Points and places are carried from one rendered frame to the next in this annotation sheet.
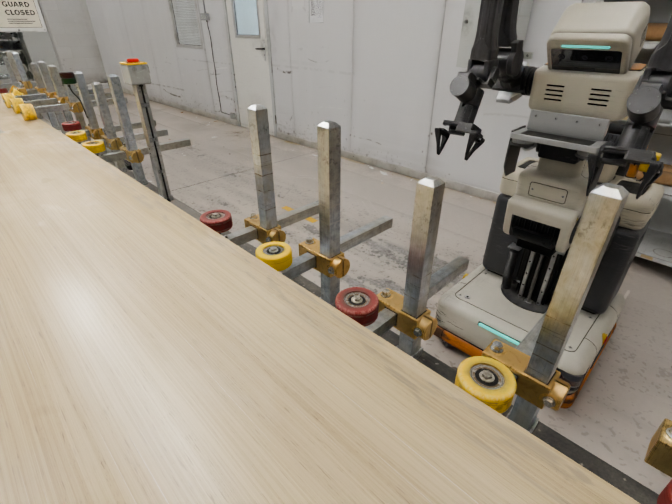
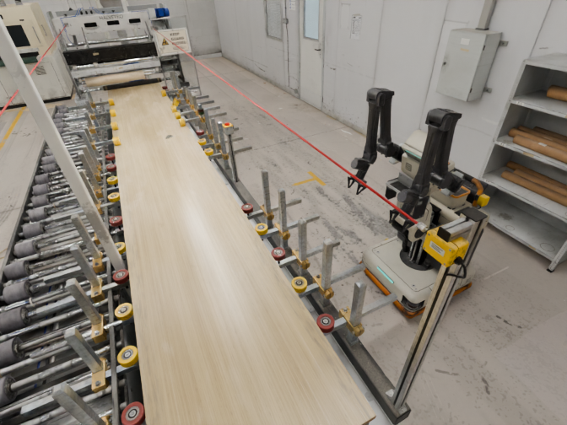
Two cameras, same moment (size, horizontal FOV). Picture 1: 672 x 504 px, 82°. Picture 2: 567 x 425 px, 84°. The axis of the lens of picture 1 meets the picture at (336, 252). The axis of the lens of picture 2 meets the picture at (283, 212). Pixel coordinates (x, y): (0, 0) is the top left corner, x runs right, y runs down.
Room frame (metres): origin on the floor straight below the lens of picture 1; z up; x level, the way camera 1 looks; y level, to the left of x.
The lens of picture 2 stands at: (-0.62, -0.53, 2.15)
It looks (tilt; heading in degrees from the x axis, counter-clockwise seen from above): 37 degrees down; 21
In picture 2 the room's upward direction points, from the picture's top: 3 degrees counter-clockwise
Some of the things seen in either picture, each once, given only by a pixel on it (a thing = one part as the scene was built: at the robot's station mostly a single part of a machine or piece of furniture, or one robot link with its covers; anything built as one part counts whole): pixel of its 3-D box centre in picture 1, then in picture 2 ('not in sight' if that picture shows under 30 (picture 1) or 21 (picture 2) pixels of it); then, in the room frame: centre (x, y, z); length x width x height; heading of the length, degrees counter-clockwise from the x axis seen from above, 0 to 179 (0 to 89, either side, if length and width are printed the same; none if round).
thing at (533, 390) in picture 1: (522, 375); (323, 287); (0.46, -0.32, 0.82); 0.14 x 0.06 x 0.05; 45
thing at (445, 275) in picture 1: (414, 299); (308, 253); (0.70, -0.18, 0.80); 0.43 x 0.03 x 0.04; 135
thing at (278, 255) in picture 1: (275, 269); (261, 233); (0.73, 0.14, 0.85); 0.08 x 0.08 x 0.11
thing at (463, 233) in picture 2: not in sight; (413, 340); (0.02, -0.71, 1.20); 0.15 x 0.12 x 1.00; 45
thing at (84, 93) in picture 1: (93, 122); (209, 131); (2.04, 1.25, 0.90); 0.04 x 0.04 x 0.48; 45
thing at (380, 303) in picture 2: not in sight; (359, 314); (0.34, -0.53, 0.83); 0.43 x 0.03 x 0.04; 135
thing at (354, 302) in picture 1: (356, 321); (278, 258); (0.56, -0.04, 0.85); 0.08 x 0.08 x 0.11
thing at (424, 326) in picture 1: (404, 314); (300, 259); (0.64, -0.15, 0.80); 0.14 x 0.06 x 0.05; 45
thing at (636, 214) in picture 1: (561, 227); (435, 224); (1.47, -0.97, 0.59); 0.55 x 0.34 x 0.83; 45
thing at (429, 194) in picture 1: (416, 292); (302, 252); (0.62, -0.16, 0.87); 0.04 x 0.04 x 0.48; 45
